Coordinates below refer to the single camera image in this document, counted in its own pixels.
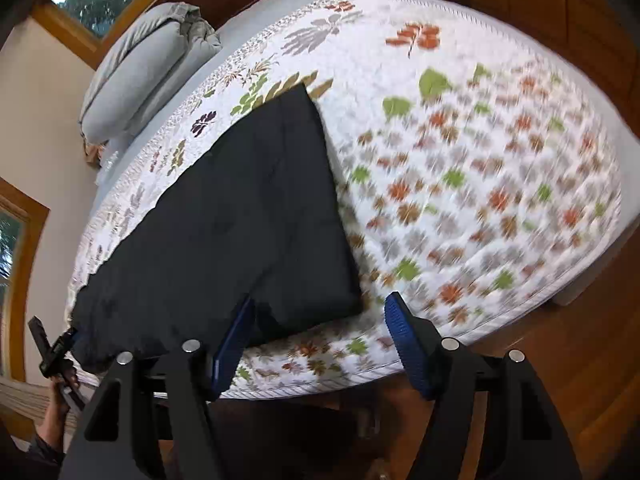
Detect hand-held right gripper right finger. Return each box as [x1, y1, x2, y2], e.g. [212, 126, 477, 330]
[384, 291, 583, 480]

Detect person's left hand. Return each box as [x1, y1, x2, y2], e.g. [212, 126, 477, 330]
[35, 374, 81, 448]

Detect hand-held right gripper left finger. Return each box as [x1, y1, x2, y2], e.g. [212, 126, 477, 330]
[59, 295, 257, 480]

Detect black pants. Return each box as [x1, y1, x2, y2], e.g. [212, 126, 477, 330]
[70, 82, 363, 375]

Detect grey bed sheet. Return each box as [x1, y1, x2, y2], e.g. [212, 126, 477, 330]
[94, 0, 361, 186]

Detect white floral quilt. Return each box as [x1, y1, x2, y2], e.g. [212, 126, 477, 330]
[67, 0, 623, 401]

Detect clear plastic bag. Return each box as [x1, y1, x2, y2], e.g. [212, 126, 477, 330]
[94, 149, 122, 183]

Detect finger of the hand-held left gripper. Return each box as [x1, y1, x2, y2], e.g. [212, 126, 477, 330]
[27, 316, 78, 378]

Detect grey pillow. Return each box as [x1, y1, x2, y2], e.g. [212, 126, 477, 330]
[125, 16, 224, 137]
[77, 2, 201, 145]

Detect brown wooden cabinet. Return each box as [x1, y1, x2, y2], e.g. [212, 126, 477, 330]
[459, 0, 640, 138]

